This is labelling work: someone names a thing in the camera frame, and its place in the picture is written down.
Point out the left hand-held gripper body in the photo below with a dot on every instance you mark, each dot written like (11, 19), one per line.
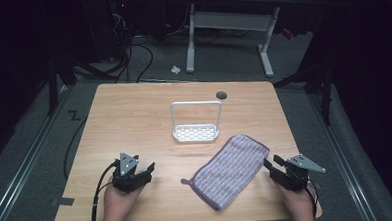
(127, 182)

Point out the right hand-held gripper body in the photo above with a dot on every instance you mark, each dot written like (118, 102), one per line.
(293, 176)

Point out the purple striped towel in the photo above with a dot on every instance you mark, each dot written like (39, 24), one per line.
(228, 170)

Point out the white towel rack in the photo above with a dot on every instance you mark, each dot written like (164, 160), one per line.
(195, 133)

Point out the person's left hand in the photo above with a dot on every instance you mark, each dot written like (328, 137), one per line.
(116, 205)

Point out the person's right hand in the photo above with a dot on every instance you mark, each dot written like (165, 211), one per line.
(300, 204)

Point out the grey tape strip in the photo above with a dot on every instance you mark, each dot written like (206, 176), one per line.
(64, 201)

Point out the black table grommet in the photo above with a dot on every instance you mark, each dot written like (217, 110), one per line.
(221, 95)

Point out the black metal stand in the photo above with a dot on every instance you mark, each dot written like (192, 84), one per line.
(53, 83)
(319, 78)

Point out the crumpled white paper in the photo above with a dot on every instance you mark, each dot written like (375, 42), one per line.
(175, 69)

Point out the small red object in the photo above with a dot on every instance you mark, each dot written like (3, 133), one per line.
(287, 33)

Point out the silver floor rail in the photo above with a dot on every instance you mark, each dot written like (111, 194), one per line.
(23, 168)
(344, 157)

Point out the white frame desk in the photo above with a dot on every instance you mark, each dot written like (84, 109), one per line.
(233, 21)

